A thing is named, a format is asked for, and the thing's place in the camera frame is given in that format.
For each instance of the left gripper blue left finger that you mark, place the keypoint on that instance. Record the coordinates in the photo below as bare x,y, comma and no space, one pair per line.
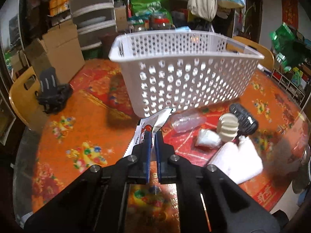
146,155

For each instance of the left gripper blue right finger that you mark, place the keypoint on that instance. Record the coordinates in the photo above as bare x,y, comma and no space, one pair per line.
158,145

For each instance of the white red snack packet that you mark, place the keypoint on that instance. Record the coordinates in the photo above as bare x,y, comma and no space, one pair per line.
150,124

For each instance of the clear plastic bottle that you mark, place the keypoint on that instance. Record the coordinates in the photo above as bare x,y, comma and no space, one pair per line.
183,123

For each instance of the small white plastic bag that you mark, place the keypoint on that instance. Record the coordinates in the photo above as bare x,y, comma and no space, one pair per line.
208,138

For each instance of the cream ribbed soft ball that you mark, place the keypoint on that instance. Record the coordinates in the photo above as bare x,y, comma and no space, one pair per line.
227,127

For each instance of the white towel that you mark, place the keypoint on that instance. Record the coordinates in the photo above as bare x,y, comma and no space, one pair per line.
239,162

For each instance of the white perforated plastic basket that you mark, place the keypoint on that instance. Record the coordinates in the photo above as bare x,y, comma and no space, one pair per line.
182,70

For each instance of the black mesh pouch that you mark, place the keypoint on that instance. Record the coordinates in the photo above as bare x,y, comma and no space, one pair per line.
247,123

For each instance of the black crumpled cloth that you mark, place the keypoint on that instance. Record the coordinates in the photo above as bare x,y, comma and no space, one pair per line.
51,95

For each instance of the red lid pickle jar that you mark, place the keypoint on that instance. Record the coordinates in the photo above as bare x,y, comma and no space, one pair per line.
159,22

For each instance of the brown cardboard box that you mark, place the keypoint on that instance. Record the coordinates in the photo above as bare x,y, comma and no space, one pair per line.
58,48

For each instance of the green shopping bag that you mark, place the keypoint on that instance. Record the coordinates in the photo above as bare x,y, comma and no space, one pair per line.
150,7

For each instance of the left wooden chair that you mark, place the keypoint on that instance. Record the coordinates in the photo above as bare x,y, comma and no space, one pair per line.
22,96

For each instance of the wooden chair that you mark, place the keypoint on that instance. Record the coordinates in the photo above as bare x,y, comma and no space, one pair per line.
22,96
264,64

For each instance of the right wooden chair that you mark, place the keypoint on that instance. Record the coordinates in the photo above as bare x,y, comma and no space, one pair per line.
264,64

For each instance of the beige canvas tote bag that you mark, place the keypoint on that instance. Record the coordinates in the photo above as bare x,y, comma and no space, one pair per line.
205,9

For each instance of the grey stacked drawer tower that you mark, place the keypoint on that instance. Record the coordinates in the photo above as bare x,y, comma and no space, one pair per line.
93,19

